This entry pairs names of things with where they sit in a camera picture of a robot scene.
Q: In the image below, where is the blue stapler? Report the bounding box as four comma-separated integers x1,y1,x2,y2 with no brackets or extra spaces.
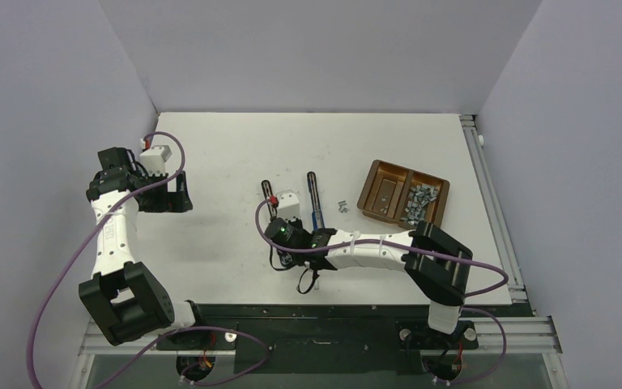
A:
306,171,325,230

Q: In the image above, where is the black stapler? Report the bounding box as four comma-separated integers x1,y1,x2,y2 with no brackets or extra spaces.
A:
261,180,278,220

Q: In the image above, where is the grey staple strip cluster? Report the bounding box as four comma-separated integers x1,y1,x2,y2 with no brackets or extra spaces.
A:
338,200,349,214

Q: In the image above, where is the brown wooden tray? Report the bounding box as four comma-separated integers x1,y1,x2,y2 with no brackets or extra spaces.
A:
357,160,450,229

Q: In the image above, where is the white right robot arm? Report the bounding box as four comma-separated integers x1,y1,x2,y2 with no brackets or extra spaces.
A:
262,217,473,347

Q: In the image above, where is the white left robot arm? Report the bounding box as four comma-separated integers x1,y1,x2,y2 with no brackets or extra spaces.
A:
79,145,209,348

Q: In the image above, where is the pile of staple strips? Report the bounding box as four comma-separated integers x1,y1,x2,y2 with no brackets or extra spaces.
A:
399,183,440,226

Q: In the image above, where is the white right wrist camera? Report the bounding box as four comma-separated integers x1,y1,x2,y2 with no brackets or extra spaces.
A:
275,190,301,222

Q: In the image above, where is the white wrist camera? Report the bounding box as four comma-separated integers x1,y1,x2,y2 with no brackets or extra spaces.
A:
275,190,301,222
138,145,172,177

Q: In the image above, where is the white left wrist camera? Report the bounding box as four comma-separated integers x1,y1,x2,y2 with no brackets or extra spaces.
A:
138,145,172,177

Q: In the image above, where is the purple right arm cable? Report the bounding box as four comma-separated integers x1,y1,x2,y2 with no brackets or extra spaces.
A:
254,196,510,387

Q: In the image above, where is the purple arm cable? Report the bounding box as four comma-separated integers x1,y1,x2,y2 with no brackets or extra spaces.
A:
25,130,275,389
254,196,510,387

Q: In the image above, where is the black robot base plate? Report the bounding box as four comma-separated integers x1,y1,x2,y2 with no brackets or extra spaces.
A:
155,303,532,376

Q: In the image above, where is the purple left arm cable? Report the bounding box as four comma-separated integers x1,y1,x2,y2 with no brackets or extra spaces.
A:
25,130,275,389

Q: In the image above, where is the aluminium side rail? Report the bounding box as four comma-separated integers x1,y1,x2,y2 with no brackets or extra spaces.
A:
460,113,563,356

